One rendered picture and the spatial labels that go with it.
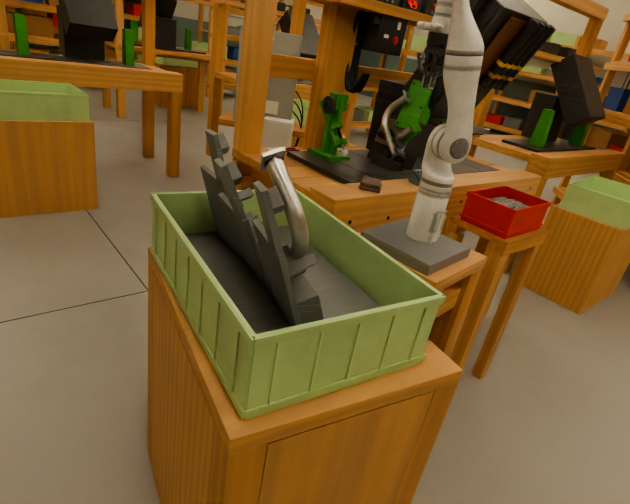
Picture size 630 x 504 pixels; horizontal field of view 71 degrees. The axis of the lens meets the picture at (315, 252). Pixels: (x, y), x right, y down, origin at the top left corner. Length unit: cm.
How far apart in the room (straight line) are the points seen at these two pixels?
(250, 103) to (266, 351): 136
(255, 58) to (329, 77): 39
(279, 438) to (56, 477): 108
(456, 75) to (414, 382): 74
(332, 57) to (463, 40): 99
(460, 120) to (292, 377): 79
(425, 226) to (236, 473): 84
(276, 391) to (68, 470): 111
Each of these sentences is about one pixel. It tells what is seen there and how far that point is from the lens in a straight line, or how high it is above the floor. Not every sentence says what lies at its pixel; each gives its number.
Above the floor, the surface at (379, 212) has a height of 83.
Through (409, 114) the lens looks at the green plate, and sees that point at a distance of 208.
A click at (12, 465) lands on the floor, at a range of 184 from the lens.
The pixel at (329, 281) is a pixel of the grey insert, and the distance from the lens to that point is 108.
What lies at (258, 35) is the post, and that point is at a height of 134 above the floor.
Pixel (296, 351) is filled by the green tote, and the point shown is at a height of 91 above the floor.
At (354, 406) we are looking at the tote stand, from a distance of 87.
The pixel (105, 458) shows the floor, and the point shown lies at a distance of 179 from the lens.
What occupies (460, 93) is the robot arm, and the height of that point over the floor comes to 130.
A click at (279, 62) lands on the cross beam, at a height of 125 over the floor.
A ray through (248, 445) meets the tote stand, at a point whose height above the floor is 76.
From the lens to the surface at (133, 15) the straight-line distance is 1117.
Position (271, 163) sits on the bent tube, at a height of 118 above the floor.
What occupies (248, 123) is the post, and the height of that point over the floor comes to 101.
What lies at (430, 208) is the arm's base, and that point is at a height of 99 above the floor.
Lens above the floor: 137
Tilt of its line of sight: 25 degrees down
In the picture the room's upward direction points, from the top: 10 degrees clockwise
